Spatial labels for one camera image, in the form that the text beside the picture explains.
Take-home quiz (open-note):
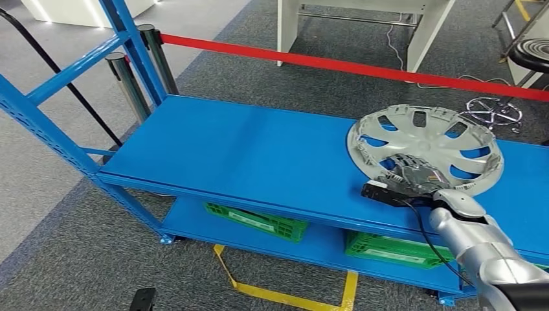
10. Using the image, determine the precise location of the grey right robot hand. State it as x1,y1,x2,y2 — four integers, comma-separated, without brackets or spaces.
377,153,452,196

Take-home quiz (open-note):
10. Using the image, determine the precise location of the grey plastic wheel hubcap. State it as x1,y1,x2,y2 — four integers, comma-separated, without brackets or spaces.
346,104,505,198

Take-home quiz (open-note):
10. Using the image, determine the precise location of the blue metal shelf rack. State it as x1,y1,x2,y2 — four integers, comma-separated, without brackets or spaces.
0,0,549,308

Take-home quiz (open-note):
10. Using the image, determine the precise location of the green plastic crate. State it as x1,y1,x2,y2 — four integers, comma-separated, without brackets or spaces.
203,202,309,244
344,230,456,270

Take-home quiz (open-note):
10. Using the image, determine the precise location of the black stool chrome base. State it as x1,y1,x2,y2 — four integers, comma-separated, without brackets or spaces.
460,38,549,134

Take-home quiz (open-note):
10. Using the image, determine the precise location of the red barrier belt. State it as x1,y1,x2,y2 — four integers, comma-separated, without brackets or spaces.
159,33,549,103

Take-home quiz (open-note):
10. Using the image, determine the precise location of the white desk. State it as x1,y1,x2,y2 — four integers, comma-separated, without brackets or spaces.
276,0,456,73

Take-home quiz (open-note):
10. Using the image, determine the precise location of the black curved floor stand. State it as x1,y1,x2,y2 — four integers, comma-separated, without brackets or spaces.
0,7,124,166

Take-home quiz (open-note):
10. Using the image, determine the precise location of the white lit podium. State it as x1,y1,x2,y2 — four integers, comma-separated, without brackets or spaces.
21,0,156,29

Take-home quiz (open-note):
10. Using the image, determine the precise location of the white floor cable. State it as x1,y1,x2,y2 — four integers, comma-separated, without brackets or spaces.
386,12,511,90

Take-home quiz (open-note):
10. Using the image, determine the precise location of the grey metal frame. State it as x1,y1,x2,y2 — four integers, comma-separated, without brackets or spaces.
491,0,549,63

